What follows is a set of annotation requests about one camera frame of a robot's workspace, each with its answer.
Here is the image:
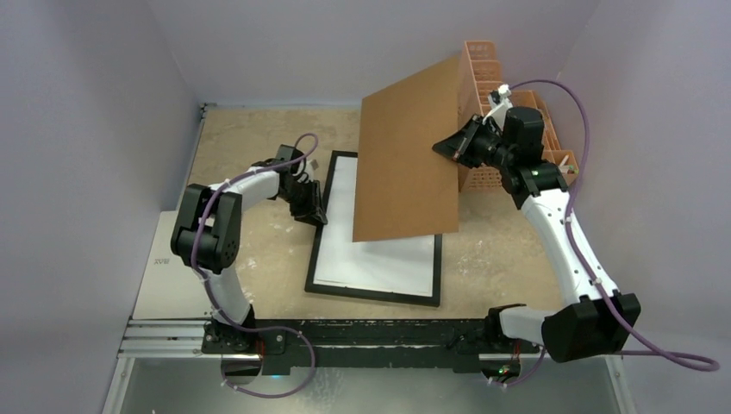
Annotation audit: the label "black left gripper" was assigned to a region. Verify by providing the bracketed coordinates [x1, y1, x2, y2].
[278, 179, 324, 226]

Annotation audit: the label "brown frame backing board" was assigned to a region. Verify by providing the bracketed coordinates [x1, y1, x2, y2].
[353, 56, 459, 242]

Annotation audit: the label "black picture frame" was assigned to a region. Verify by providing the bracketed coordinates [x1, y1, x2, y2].
[304, 150, 442, 308]

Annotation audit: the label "sunflower photo print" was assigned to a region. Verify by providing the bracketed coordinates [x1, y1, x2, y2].
[313, 155, 435, 298]

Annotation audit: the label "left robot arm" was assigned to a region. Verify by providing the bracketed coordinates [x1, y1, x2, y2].
[170, 145, 328, 353]

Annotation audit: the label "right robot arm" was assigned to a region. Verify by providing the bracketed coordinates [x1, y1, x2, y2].
[432, 107, 641, 362]

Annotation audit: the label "small items in organizer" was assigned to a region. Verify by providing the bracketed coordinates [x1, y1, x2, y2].
[559, 155, 579, 176]

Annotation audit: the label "white sheet on table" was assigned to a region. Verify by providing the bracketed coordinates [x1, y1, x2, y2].
[132, 210, 210, 320]

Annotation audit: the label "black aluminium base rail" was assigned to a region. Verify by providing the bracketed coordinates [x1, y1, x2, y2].
[116, 317, 623, 375]

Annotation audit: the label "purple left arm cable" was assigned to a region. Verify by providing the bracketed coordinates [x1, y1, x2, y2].
[190, 133, 320, 400]

